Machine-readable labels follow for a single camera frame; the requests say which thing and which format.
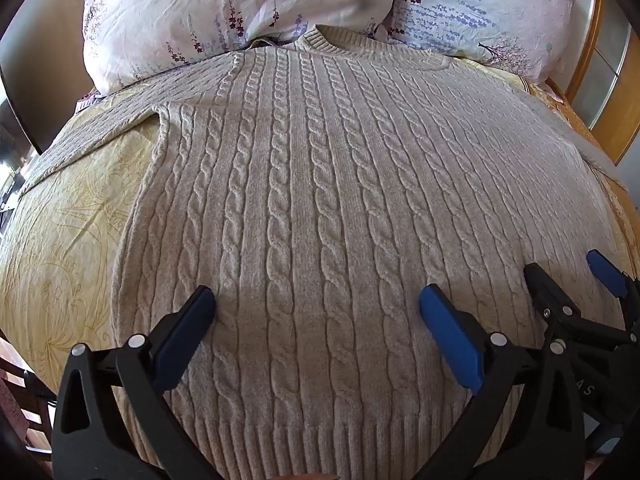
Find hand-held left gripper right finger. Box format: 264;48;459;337
419;284;587;480

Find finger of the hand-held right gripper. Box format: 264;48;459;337
586;249;640;344
523;262;597;349

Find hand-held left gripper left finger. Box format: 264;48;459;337
51;285;217;480

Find beige cable-knit sweater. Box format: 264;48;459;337
20;25;626;480

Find pale yellow patterned bed sheet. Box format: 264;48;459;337
0;55;640;480

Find dark wooden chair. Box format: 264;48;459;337
0;330;62;463

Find pink pillow with tree print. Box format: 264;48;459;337
385;0;587;86

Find pink pillow with purple flowers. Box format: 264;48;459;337
74;0;399;96

